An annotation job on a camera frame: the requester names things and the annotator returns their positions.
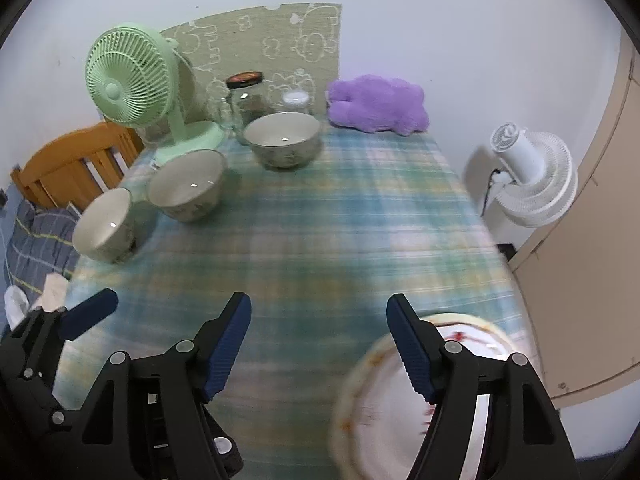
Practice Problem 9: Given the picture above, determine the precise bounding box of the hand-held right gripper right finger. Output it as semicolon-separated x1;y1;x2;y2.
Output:
386;294;583;480

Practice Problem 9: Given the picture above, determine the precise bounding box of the scalloped yellow floral plate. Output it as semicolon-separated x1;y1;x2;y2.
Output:
332;312;532;480

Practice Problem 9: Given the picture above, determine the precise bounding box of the beige door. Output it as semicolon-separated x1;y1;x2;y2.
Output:
510;30;640;411

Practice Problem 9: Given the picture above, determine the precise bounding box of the green cartoon printed mat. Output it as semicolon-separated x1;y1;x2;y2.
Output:
160;2;343;121

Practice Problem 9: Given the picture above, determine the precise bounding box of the plaid tablecloth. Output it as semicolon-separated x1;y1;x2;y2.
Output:
50;127;541;480

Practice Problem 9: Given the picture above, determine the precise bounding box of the pink cloth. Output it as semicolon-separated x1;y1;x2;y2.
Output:
42;275;69;312

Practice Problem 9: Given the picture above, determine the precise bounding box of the purple plush toy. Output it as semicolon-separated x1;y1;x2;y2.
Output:
326;75;430;137

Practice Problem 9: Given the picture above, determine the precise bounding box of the white plastic bag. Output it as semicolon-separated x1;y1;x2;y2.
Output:
4;285;31;327

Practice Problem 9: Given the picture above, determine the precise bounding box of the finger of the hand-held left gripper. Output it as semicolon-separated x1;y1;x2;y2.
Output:
15;288;119;356
0;342;83;443

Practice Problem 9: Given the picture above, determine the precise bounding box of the small red floral plate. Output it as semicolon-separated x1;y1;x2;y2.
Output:
380;312;518;480

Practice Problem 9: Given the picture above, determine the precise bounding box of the black fan cable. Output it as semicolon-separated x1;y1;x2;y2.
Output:
480;169;507;217

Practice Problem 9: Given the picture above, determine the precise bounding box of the glass jar with brown lid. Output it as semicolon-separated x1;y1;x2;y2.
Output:
207;71;274;133

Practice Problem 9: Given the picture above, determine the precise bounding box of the white fan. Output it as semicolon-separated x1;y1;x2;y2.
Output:
480;122;578;228

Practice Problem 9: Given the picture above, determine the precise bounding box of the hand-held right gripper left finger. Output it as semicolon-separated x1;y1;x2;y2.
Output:
75;291;252;480

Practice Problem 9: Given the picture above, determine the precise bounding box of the wooden bed headboard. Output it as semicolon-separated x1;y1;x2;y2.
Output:
10;122;146;211

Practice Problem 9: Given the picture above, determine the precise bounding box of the grey-green floral bowl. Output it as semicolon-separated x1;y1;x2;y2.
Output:
147;149;227;223
243;112;322;169
72;187;136;264

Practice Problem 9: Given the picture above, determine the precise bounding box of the cotton swab container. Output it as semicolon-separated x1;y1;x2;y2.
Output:
282;89;311;115

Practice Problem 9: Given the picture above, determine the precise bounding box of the green desk fan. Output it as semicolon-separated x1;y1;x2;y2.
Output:
86;22;224;163

